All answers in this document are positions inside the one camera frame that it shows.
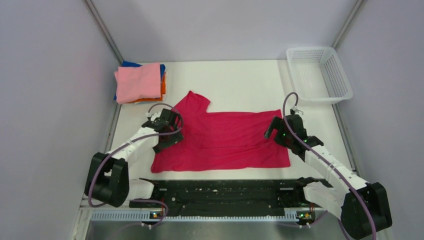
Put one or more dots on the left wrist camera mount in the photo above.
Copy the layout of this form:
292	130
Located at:
152	116

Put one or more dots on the blue folded t shirt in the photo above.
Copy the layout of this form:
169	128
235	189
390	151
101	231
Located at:
132	63

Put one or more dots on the aluminium rail frame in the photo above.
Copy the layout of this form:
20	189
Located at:
301	215

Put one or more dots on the white plastic basket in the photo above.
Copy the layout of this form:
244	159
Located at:
317	75

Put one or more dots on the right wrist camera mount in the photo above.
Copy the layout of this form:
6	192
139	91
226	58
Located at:
296	111

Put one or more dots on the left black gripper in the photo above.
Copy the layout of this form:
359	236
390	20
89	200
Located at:
175	137

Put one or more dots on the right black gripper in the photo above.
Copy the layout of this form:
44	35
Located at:
276	123

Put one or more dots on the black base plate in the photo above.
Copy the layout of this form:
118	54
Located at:
225	198

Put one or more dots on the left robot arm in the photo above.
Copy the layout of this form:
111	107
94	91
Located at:
109	182

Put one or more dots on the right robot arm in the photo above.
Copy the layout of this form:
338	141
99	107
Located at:
361	207

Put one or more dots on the magenta t shirt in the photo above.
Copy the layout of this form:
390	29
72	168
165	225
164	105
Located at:
220	140

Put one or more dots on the pink folded t shirt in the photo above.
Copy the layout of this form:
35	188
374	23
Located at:
137	82

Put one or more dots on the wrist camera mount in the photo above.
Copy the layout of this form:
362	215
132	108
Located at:
152	116
296	111

